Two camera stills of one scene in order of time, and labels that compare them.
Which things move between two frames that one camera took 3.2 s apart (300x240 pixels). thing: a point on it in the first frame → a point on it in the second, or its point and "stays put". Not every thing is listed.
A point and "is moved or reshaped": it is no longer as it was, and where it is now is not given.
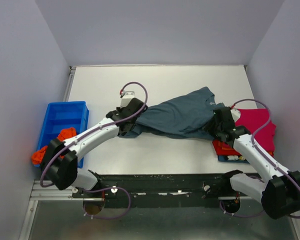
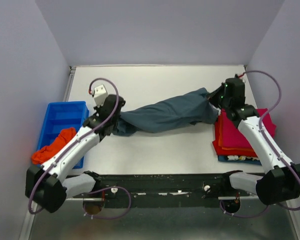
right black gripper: [210, 127] → [213, 96]
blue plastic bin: [61, 115] stays put
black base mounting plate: [159, 191] stays put
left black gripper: [121, 110] → [98, 109]
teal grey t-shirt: [186, 115] is moved or reshaped
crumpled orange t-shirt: [38, 156] stays put
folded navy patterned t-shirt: [232, 158] stays put
